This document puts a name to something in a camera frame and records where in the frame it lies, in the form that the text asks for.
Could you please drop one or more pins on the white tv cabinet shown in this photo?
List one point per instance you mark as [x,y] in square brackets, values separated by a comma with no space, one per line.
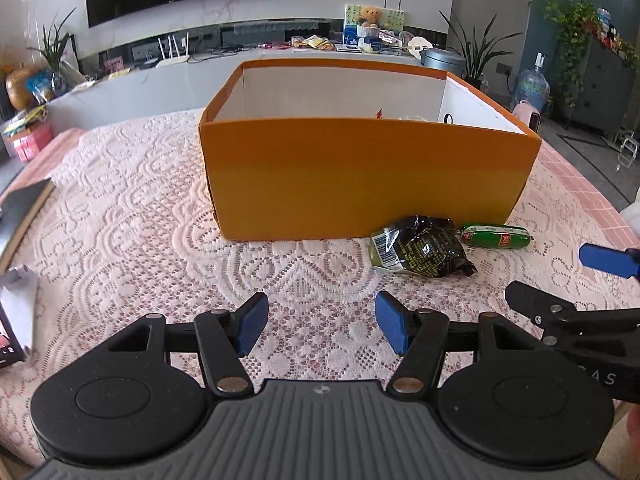
[173,88]

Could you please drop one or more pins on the dark green snack packet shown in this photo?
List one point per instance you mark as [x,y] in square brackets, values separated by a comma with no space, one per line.
[420,245]

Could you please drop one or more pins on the orange cardboard box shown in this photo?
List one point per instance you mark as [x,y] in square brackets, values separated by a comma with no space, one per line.
[312,148]

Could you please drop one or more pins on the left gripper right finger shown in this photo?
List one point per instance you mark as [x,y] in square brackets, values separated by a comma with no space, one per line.
[419,337]

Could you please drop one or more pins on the smartphone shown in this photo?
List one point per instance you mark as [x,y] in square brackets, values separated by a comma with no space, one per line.
[10,350]

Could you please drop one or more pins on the potted plant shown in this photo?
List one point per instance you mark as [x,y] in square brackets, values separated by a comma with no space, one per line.
[476,48]
[53,44]

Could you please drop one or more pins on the grey side cabinet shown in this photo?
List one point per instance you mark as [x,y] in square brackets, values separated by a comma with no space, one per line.
[602,100]

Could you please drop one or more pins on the potted plant left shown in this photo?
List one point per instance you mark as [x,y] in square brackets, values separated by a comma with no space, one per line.
[53,44]

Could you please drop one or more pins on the teddy bear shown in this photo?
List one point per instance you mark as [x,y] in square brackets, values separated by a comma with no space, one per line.
[369,16]

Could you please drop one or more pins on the white router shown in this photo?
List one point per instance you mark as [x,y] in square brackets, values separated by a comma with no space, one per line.
[173,52]

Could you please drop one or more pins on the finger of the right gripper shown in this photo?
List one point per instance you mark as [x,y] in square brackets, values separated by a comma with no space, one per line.
[622,263]
[561,318]

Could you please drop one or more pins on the grey blue trash bin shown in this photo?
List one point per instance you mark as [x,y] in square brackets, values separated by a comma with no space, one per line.
[445,60]

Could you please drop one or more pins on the potted plant right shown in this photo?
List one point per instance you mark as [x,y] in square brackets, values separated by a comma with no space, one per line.
[476,48]

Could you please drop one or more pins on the pink lace tablecloth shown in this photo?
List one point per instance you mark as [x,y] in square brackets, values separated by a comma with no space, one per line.
[129,229]

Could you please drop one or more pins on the black notebook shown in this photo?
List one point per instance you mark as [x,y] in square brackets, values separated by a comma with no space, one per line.
[17,212]

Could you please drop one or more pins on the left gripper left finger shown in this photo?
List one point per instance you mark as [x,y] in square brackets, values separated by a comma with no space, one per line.
[224,338]

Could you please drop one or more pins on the hanging green vine plant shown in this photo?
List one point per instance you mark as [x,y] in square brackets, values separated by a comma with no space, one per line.
[575,24]

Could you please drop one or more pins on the green sausage stick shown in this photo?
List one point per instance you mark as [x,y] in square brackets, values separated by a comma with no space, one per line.
[487,236]

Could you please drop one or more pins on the blue water bottle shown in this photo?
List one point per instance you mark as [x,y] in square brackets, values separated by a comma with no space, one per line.
[532,86]

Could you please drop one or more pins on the pink red box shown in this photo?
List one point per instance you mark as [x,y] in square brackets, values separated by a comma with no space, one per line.
[29,142]

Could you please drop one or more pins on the orange brown vase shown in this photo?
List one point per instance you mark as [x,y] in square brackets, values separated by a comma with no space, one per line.
[19,95]

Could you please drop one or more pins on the pink small heater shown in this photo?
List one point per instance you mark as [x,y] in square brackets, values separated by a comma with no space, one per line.
[527,115]

